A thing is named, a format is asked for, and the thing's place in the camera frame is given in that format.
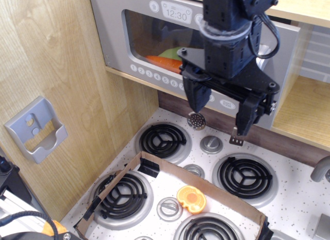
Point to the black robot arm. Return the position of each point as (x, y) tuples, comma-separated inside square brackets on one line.
[(231, 31)]

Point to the green toy plate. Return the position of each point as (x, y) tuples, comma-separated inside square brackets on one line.
[(171, 53)]

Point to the grey stove knob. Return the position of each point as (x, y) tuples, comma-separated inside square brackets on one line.
[(195, 169), (169, 209), (211, 145)]

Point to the black burner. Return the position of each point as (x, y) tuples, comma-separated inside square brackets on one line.
[(208, 228), (244, 178), (162, 140), (126, 199)]

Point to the brown cardboard barrier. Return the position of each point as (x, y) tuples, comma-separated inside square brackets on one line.
[(164, 180)]

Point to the back right black burner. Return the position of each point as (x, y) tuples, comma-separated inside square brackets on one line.
[(244, 178)]

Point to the grey toy microwave door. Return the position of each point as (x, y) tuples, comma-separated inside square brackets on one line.
[(129, 30)]

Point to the orange toy carrot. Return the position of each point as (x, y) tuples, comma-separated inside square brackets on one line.
[(169, 64)]

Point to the front left black burner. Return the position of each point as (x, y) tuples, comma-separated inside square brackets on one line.
[(126, 199)]

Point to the back left black burner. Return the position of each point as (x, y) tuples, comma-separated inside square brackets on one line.
[(162, 140)]

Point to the grey toy spatula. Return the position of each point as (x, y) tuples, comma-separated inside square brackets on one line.
[(234, 138)]

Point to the grey back stove knob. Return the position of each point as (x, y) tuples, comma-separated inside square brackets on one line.
[(211, 145)]

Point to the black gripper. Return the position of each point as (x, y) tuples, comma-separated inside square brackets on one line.
[(230, 69)]

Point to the grey middle stove knob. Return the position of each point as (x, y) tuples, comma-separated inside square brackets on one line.
[(195, 169)]

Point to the orange toy fruit half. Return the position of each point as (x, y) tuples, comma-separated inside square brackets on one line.
[(192, 199)]

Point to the grey toy strainer spoon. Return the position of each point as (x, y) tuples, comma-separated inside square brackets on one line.
[(196, 121)]

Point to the grey front stove knob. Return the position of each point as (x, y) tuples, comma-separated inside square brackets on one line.
[(169, 209)]

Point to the front right black burner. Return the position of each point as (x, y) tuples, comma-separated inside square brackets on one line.
[(208, 228)]

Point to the grey wall holder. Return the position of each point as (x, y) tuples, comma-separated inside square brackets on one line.
[(29, 122)]

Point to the grey toy faucet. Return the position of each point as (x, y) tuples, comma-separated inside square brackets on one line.
[(321, 170)]

